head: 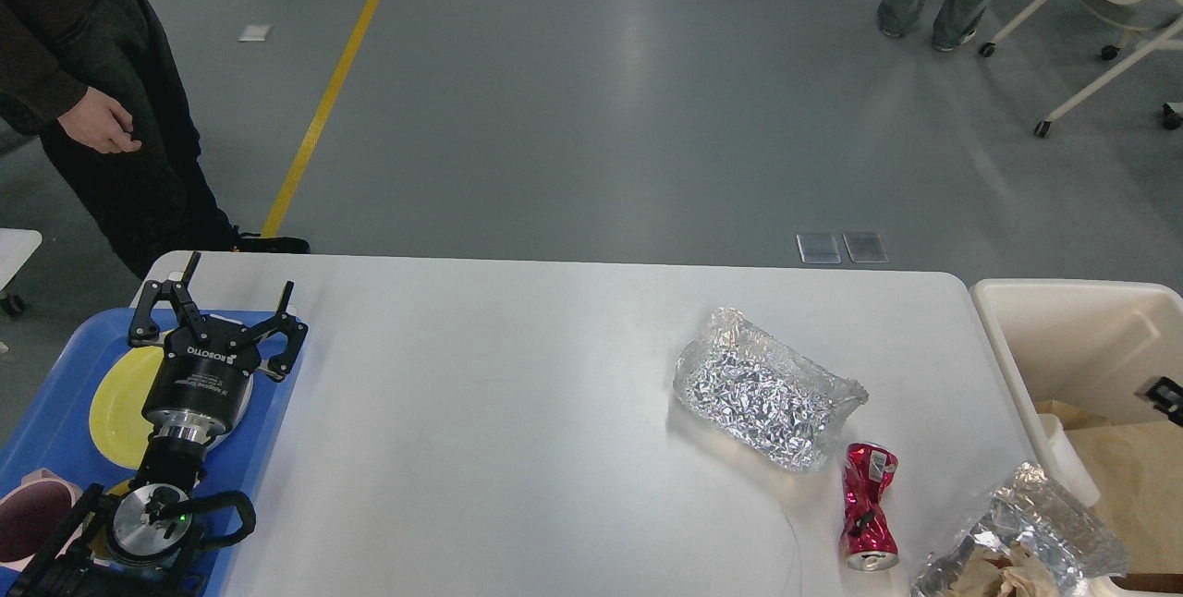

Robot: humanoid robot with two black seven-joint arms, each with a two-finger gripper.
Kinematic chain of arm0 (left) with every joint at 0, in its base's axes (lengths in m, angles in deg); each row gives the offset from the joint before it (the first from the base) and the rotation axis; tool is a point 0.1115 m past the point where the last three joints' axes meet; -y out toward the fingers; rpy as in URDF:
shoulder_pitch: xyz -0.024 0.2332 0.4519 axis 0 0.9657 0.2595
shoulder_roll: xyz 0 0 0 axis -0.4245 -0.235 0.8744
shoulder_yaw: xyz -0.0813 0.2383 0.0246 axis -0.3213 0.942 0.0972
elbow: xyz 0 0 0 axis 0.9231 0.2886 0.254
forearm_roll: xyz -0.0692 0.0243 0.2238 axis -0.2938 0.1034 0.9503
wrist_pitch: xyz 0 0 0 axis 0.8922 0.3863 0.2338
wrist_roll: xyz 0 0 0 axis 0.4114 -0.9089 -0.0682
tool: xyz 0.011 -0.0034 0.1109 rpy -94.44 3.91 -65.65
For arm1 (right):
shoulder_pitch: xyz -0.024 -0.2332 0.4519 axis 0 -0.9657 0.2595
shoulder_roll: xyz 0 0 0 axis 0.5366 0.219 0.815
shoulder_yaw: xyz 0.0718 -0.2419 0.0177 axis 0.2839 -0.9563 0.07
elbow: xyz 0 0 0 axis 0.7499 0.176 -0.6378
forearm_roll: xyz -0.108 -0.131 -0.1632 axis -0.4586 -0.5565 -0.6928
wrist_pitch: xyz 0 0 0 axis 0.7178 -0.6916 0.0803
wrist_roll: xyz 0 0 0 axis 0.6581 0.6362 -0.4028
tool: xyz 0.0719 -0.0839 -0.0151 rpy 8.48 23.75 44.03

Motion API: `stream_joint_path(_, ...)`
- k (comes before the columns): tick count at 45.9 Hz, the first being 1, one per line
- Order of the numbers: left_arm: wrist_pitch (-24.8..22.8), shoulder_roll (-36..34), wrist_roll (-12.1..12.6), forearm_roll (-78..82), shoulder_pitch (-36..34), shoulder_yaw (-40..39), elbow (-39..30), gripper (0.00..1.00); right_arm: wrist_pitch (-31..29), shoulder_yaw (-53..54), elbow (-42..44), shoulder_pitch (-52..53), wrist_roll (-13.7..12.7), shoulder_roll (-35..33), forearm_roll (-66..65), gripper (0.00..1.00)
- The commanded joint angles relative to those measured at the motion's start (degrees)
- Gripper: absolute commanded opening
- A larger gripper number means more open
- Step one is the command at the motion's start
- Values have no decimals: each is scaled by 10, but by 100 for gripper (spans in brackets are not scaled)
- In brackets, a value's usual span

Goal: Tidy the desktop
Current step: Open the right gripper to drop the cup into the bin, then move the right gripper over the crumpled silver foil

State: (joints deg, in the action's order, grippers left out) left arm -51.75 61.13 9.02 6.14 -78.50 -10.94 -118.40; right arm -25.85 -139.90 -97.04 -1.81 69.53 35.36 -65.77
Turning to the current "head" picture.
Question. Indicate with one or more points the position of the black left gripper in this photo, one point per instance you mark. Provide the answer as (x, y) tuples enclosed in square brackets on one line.
[(201, 380)]

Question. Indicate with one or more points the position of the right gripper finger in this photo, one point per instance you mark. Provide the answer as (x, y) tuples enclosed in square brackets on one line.
[(1166, 396)]

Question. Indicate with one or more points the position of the large brown paper bag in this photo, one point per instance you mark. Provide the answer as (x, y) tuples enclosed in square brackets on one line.
[(1136, 468)]

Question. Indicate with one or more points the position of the yellow plastic plate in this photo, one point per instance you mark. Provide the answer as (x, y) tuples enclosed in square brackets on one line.
[(116, 423)]

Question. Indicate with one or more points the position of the pink mug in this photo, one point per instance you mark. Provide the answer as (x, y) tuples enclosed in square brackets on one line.
[(30, 514)]

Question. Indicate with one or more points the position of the aluminium foil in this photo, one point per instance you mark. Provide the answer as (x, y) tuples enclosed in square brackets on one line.
[(765, 394)]

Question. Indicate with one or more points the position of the white paper cup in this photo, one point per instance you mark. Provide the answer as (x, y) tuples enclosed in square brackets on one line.
[(1063, 462)]

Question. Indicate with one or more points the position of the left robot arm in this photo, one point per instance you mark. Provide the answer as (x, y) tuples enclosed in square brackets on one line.
[(134, 470)]

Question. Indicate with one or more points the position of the pink plate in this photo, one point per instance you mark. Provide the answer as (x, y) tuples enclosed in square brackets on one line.
[(243, 403)]

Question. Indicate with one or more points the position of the white plastic bin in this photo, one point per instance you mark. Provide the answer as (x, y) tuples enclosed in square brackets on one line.
[(1095, 345)]

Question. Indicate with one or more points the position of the blue plastic tray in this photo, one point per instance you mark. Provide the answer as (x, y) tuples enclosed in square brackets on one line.
[(54, 433)]

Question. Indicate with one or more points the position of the white side table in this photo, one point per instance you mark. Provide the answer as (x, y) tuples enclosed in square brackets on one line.
[(17, 245)]

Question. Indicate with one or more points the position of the crumpled brown paper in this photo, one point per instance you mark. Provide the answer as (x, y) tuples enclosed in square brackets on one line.
[(1018, 572)]

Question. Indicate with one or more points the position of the person in black trousers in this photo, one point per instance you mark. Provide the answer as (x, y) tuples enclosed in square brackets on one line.
[(96, 82)]

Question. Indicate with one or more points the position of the crushed red can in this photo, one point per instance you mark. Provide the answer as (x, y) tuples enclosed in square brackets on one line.
[(866, 543)]

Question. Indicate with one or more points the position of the floor socket plate right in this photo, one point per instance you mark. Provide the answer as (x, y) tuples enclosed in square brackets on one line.
[(866, 247)]

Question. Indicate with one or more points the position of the floor socket plate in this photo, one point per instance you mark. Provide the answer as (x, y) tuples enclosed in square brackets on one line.
[(866, 247), (821, 248)]

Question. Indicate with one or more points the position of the floor socket plate left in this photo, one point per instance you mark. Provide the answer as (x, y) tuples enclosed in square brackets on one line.
[(821, 248)]

